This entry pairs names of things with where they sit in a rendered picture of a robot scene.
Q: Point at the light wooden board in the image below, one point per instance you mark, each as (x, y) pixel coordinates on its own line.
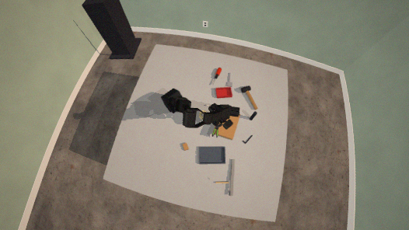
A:
(229, 133)

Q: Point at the red shallow tray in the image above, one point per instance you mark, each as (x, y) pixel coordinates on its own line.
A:
(223, 92)

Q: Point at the red-handled screwdriver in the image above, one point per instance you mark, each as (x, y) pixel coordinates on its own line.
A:
(217, 73)

